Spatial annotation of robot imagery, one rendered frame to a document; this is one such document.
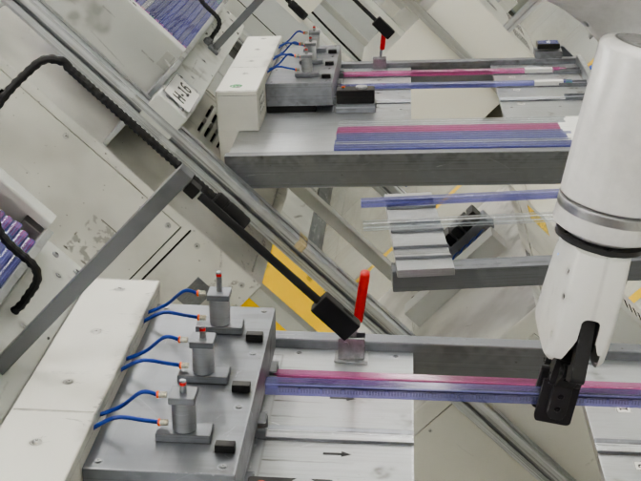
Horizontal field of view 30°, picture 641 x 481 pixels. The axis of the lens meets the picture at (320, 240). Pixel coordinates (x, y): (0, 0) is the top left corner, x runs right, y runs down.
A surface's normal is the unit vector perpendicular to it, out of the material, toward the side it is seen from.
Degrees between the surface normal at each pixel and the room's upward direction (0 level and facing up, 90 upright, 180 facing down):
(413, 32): 90
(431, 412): 90
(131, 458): 47
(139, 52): 90
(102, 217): 90
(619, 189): 82
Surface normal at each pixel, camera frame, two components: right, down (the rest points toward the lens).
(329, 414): 0.00, -0.93
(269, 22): -0.07, 0.37
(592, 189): -0.58, 0.22
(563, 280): -0.98, -0.18
